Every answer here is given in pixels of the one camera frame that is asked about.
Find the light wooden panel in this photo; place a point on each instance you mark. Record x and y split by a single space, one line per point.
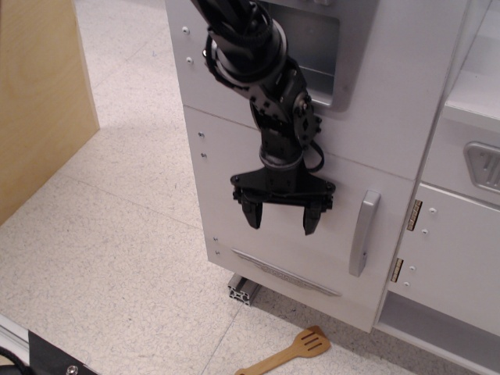
47 108

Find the white right cabinet door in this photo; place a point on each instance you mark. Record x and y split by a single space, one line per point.
451 258

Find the wooden slotted spatula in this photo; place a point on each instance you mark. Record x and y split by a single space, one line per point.
309 343

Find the silver upper right hinge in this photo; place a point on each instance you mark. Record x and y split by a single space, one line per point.
414 215

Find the silver oven handle plate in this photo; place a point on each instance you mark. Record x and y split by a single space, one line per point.
483 165

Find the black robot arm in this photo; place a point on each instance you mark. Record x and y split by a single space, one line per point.
246 50

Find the aluminium extrusion foot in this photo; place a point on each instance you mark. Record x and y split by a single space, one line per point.
243 290

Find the silver lower right hinge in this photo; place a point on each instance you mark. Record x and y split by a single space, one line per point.
396 270

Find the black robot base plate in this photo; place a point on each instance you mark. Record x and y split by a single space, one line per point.
32 354

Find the white low fridge door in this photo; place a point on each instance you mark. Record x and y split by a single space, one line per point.
312 269

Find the silver hinge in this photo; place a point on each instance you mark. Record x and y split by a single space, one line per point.
414 215
396 270

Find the white toy kitchen cabinet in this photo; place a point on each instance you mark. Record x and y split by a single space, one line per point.
400 87

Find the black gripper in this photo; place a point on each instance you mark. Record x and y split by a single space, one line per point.
296 187

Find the silver fridge door handle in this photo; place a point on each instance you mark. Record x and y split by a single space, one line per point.
358 253

